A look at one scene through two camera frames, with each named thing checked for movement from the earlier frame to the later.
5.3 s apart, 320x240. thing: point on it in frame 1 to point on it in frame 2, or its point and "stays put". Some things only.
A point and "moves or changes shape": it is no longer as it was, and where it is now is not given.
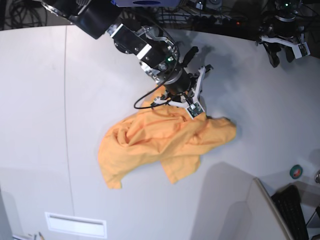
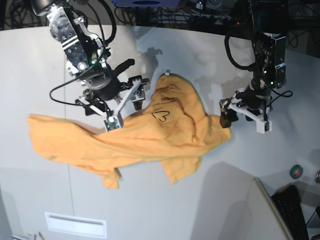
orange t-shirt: x=169 y=132 moves or changes shape
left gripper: x=185 y=82 to x=107 y=86
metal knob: x=317 y=177 stays put
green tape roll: x=295 y=171 stays put
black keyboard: x=287 y=200 stays put
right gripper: x=273 y=47 to x=252 y=99
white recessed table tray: x=81 y=226 stays put
